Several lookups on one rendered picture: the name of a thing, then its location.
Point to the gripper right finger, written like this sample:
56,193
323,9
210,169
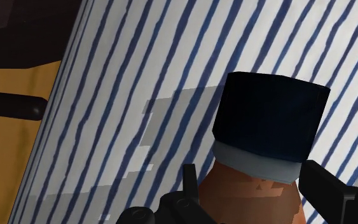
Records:
340,201

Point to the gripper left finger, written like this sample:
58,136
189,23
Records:
178,208

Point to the brown bottle with dark blue cap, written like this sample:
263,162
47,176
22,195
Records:
268,118

